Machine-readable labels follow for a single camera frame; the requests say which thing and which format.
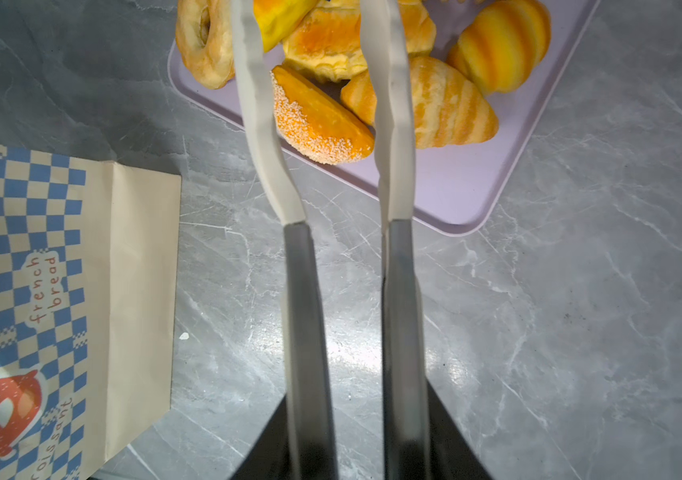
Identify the sesame coated bread roll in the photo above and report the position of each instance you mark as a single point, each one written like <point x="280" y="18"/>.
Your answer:
<point x="315" y="124"/>

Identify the blue checkered paper bag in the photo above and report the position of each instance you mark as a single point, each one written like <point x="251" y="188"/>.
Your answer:
<point x="88" y="262"/>

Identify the golden glazed bread loaf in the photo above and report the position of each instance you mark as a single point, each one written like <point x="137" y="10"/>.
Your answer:
<point x="326" y="45"/>

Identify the small yellow striped bun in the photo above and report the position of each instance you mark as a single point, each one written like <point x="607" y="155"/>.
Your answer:
<point x="506" y="41"/>

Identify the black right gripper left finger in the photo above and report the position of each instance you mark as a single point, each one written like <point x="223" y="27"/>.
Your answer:
<point x="269" y="457"/>

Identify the steel tongs with beige tips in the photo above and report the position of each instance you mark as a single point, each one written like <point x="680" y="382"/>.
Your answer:
<point x="310" y="428"/>

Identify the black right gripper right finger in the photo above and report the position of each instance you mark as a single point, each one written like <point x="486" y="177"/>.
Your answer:
<point x="451" y="456"/>

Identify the large striped croissant bread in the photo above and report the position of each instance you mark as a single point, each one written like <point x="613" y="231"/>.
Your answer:
<point x="448" y="109"/>

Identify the ring shaped bagel bread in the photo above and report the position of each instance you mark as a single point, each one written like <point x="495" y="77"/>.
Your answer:
<point x="203" y="36"/>

